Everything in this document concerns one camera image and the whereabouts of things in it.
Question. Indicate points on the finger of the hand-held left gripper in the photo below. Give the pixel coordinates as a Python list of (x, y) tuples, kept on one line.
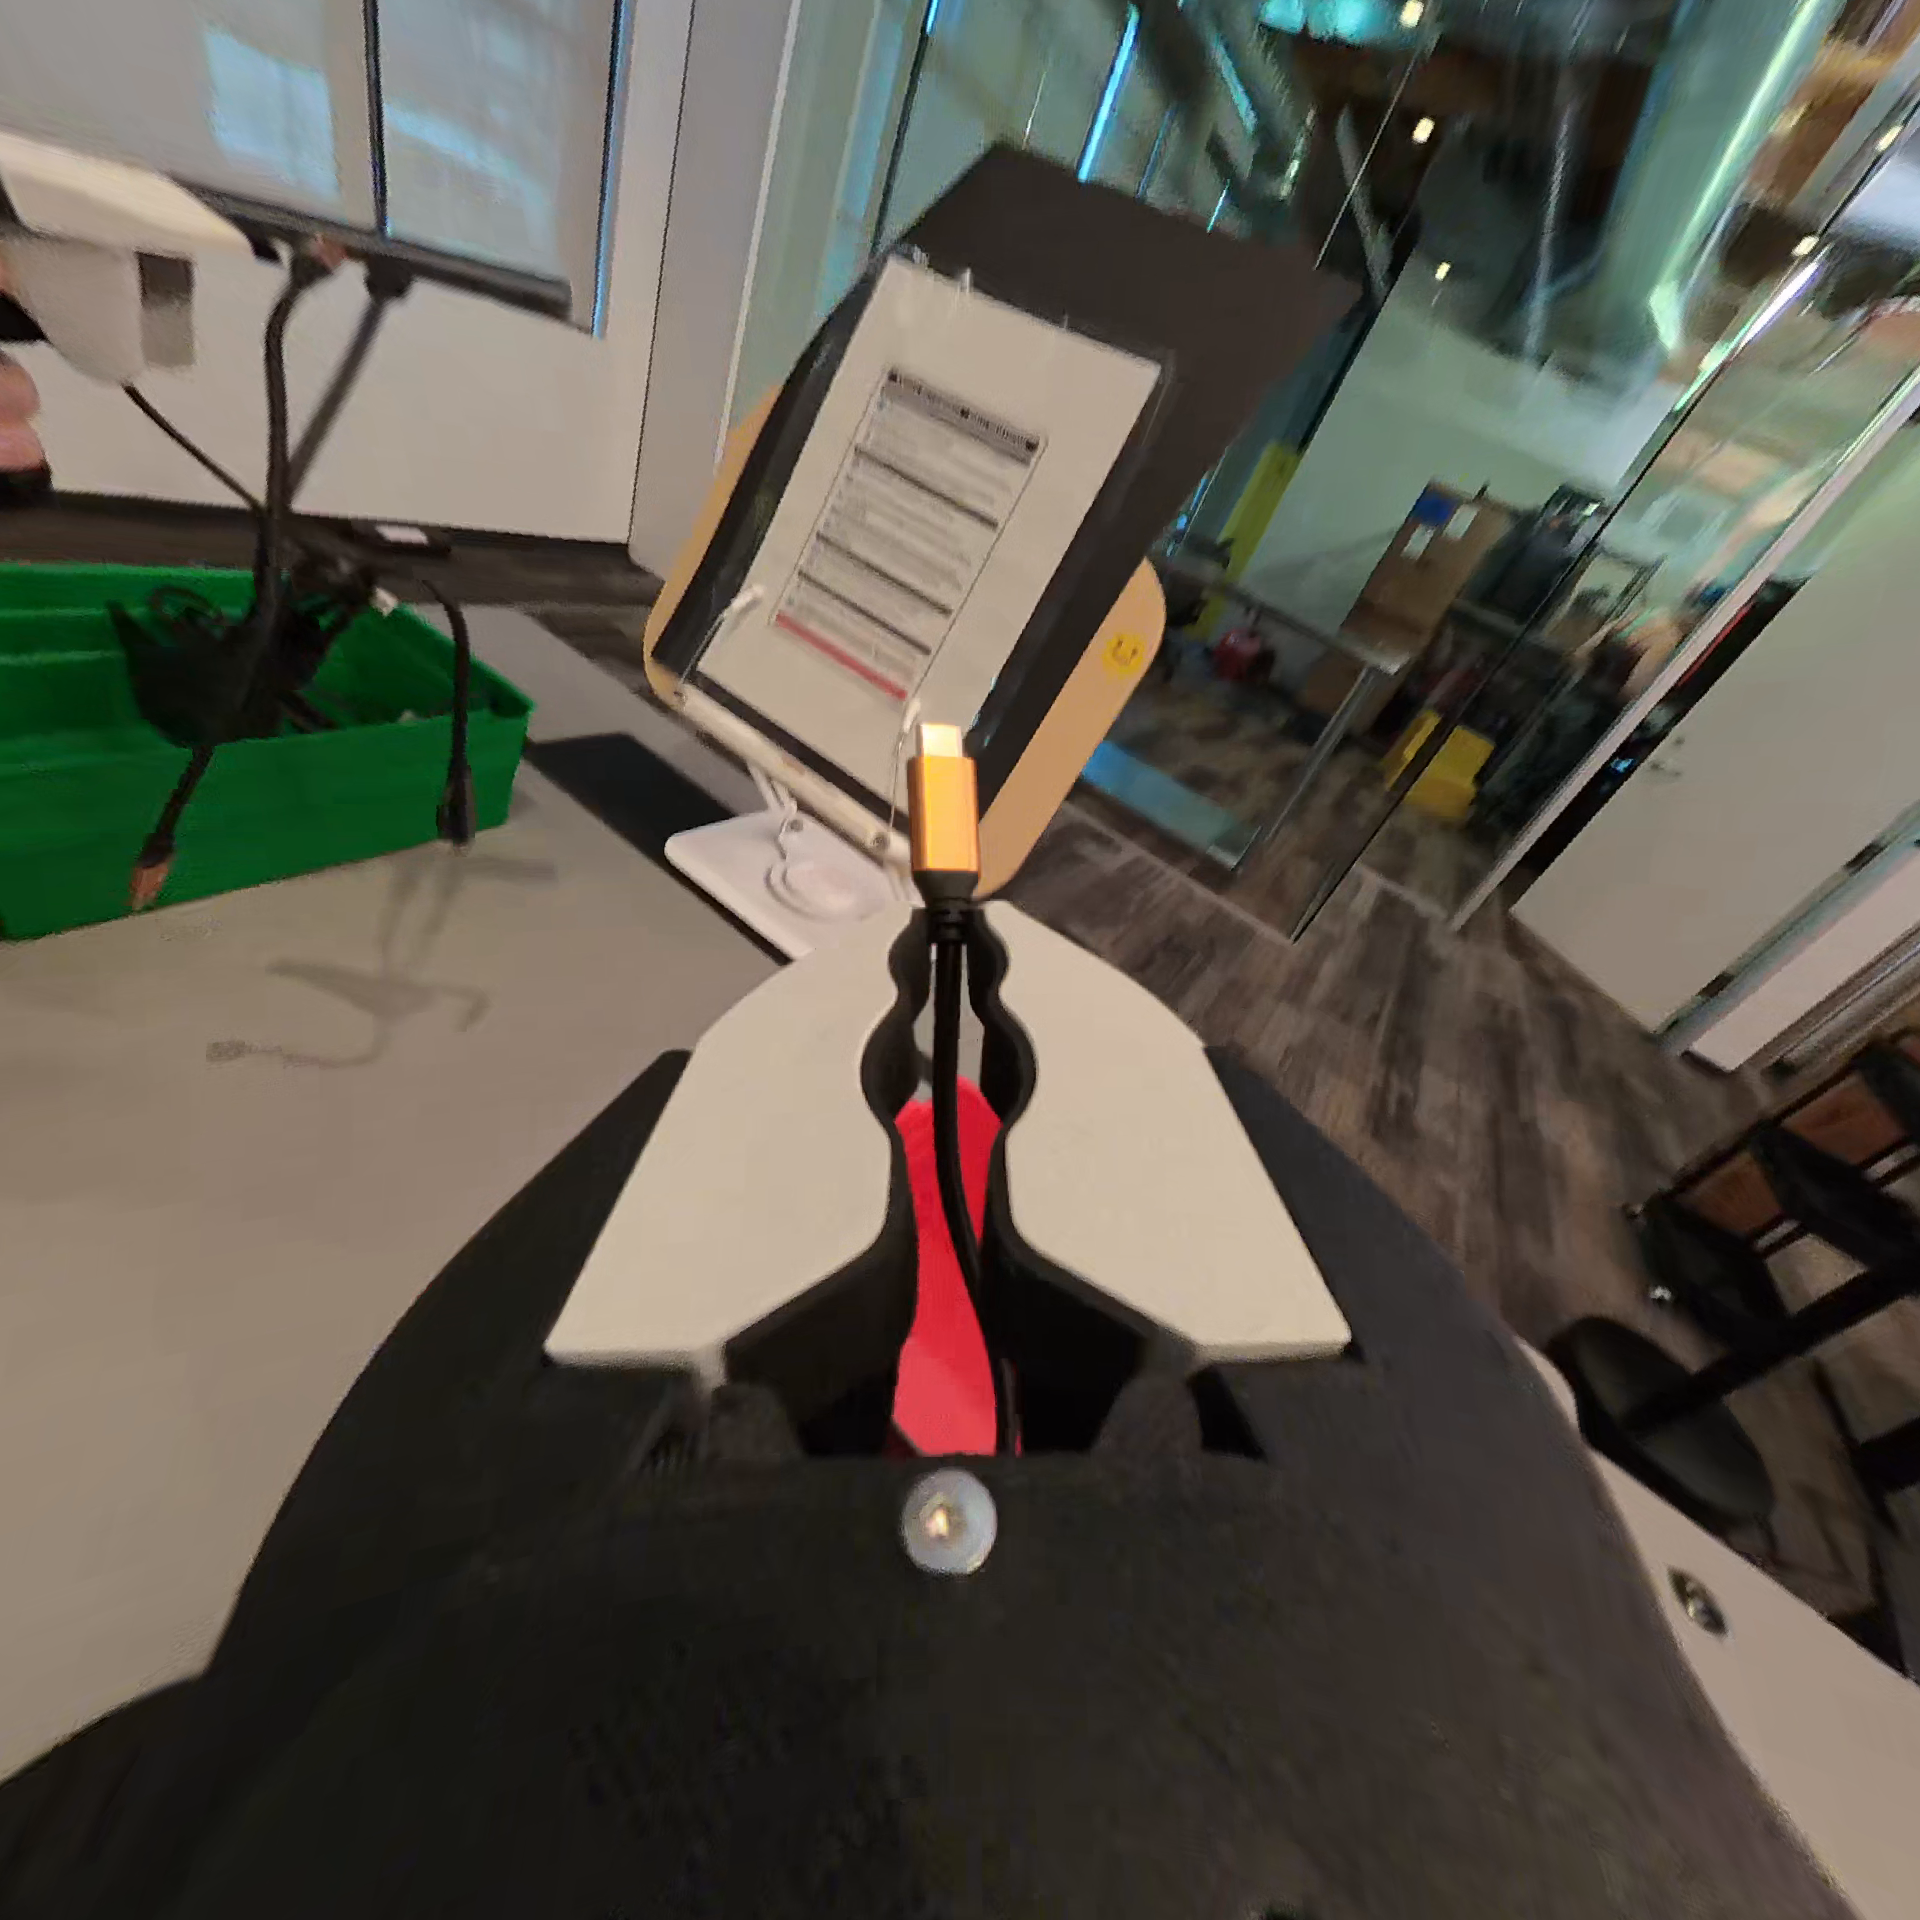
[(106, 202)]

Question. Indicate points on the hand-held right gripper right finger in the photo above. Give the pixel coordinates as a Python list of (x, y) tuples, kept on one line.
[(1155, 1201)]

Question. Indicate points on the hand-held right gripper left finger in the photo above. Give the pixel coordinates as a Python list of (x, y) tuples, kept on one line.
[(734, 1201)]

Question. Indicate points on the dark grey usb hub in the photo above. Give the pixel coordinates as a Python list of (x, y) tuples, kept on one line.
[(450, 273)]

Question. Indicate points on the person's left hand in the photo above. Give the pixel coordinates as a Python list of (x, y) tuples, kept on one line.
[(15, 427)]

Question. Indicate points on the white folding holder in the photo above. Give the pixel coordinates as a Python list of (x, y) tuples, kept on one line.
[(721, 870)]

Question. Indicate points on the yellow floor container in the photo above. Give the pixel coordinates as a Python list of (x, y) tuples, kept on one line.
[(1434, 773)]

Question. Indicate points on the yellow smiley sticker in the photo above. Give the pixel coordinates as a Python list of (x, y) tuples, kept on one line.
[(1124, 653)]

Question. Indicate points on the black round stool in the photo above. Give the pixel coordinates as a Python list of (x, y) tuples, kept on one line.
[(1665, 1417)]

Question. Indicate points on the green plastic bin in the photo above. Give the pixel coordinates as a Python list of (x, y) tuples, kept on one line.
[(376, 763)]

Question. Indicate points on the stacked cardboard boxes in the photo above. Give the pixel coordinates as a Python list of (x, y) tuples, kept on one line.
[(1411, 585)]

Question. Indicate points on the black framed wooden chair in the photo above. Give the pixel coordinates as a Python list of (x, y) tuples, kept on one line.
[(1846, 1201)]

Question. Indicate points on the laminated instruction sheet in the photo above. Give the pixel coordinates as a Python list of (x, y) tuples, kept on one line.
[(930, 494)]

